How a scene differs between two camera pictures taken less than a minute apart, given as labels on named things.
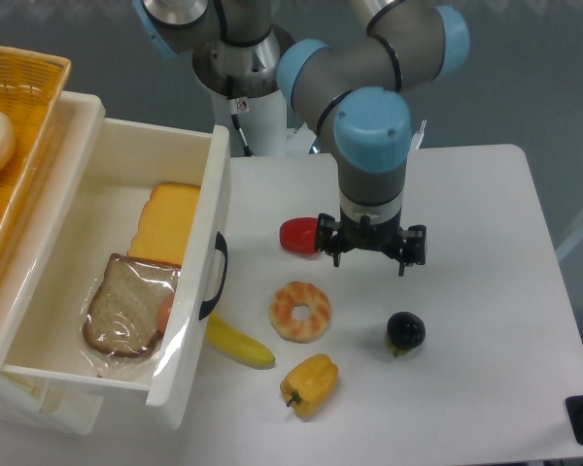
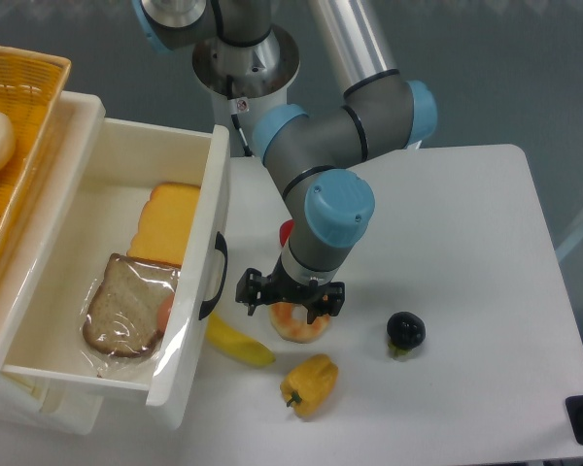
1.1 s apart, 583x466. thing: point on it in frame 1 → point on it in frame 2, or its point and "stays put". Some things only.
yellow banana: x=237 y=346 stays put
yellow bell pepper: x=310 y=384 stays put
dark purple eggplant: x=405 y=331 stays put
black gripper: x=334 y=237 → x=255 y=288
